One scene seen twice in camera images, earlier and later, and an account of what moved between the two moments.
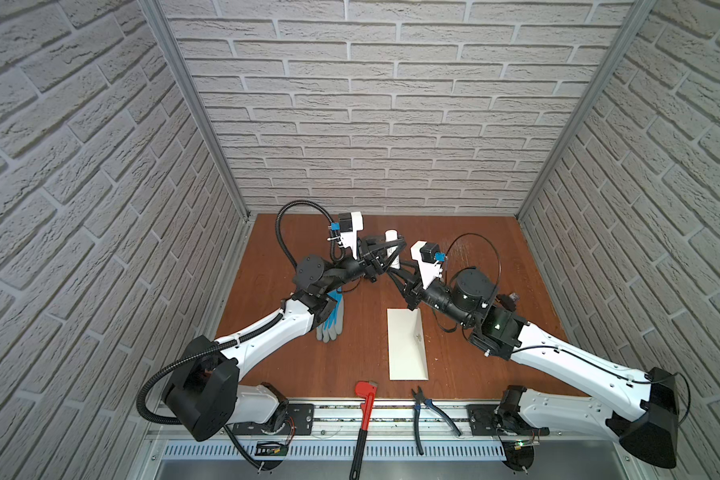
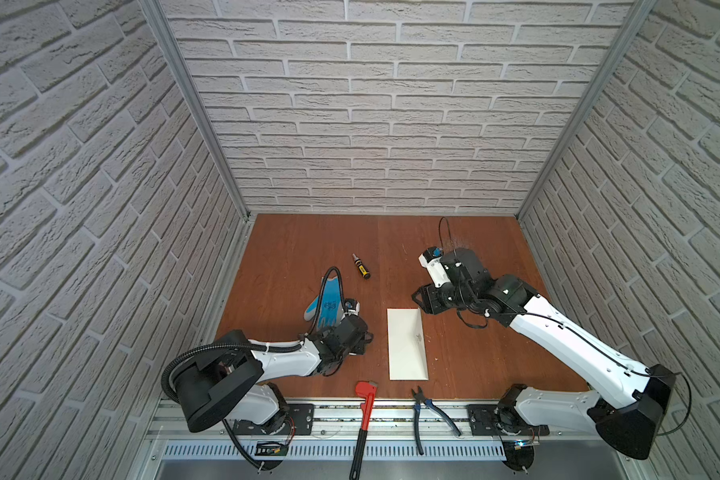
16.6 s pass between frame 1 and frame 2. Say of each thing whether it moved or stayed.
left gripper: moved
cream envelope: stayed
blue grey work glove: stayed
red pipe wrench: stayed
